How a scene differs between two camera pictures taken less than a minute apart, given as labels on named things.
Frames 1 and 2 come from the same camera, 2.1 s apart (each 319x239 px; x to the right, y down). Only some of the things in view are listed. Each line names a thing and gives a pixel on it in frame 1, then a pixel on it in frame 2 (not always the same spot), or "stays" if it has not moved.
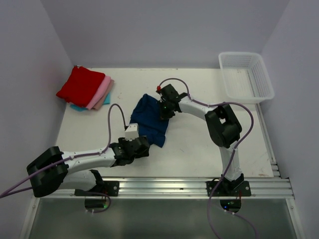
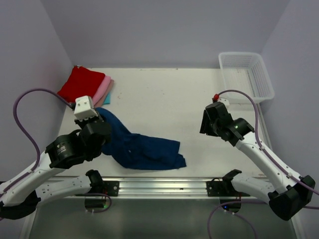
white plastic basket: [246, 76] stays
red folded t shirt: [81, 86] stays
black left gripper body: [145, 153] -> [82, 123]
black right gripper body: [165, 111] -> [209, 127]
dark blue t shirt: [146, 113] -> [138, 151]
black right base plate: [243, 189] stays
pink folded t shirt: [101, 89] stays
